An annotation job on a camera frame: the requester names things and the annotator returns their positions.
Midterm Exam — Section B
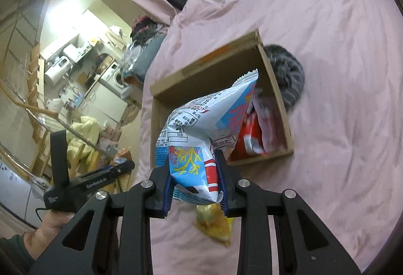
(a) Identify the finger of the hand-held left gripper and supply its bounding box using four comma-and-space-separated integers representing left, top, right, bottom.
104, 161, 136, 176

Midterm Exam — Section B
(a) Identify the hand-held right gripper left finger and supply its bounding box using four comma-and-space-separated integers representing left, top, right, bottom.
30, 158, 177, 275

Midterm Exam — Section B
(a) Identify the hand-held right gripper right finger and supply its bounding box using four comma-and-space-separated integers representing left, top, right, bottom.
214, 149, 361, 275

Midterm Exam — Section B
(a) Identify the blue cartoon print snack bag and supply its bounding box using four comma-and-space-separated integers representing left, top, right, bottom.
155, 69, 260, 204

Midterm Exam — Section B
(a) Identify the brown cardboard box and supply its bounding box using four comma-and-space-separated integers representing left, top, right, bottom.
150, 28, 294, 168

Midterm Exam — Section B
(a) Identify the person's left forearm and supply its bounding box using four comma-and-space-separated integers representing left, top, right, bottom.
0, 232, 37, 272

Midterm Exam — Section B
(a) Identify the person's left hand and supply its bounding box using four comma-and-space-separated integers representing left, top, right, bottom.
34, 210, 78, 247

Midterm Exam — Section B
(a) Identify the yellow snack bag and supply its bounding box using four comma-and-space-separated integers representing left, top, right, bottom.
193, 202, 235, 247

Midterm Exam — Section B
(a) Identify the pale yellow cloth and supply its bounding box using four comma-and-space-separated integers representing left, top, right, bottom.
68, 116, 100, 165

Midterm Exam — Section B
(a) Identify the white cabinet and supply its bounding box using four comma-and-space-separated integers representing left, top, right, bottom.
83, 83, 128, 127

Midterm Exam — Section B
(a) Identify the red snack bag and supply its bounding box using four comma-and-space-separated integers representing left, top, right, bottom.
228, 97, 284, 162

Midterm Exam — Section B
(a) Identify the wooden railing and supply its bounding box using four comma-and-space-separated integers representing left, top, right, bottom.
0, 80, 133, 187

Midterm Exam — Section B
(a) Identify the white washing machine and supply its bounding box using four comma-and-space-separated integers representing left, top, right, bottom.
99, 61, 129, 93

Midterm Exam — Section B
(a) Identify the pile of clothes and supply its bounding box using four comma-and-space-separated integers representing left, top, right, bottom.
121, 14, 172, 86

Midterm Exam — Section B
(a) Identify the white kitchen appliance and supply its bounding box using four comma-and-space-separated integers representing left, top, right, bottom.
44, 55, 70, 85

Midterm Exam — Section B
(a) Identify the pink blanket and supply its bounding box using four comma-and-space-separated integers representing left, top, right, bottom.
77, 0, 403, 275

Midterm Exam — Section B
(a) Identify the grey striped cloth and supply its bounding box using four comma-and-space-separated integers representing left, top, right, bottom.
263, 44, 306, 113

